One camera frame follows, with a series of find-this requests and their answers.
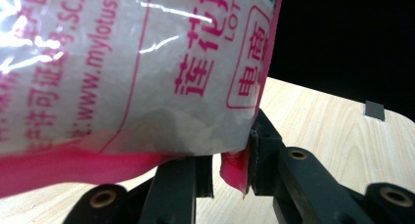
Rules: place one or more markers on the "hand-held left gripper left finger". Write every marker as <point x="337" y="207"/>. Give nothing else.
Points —
<point x="176" y="191"/>

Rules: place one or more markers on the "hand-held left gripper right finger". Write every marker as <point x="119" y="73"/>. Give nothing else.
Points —
<point x="293" y="185"/>

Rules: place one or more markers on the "pink and white plastic bag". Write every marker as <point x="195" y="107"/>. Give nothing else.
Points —
<point x="147" y="87"/>

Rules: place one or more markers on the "grey table edge tab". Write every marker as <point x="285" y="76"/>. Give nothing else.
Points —
<point x="374" y="110"/>

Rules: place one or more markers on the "black curtain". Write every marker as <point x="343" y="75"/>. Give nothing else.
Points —
<point x="342" y="38"/>

